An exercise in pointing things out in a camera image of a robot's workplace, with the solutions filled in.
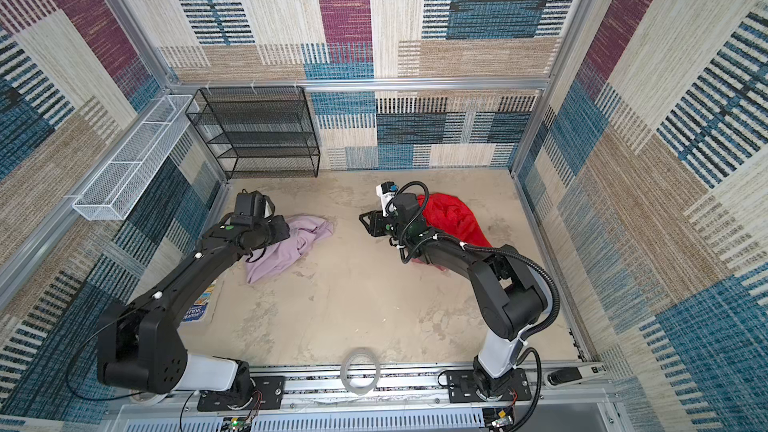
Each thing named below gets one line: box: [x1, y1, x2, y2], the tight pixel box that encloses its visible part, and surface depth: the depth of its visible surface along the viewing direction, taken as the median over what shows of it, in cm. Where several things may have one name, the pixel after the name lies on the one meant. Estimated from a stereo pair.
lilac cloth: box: [247, 215, 334, 284], surface depth 95 cm
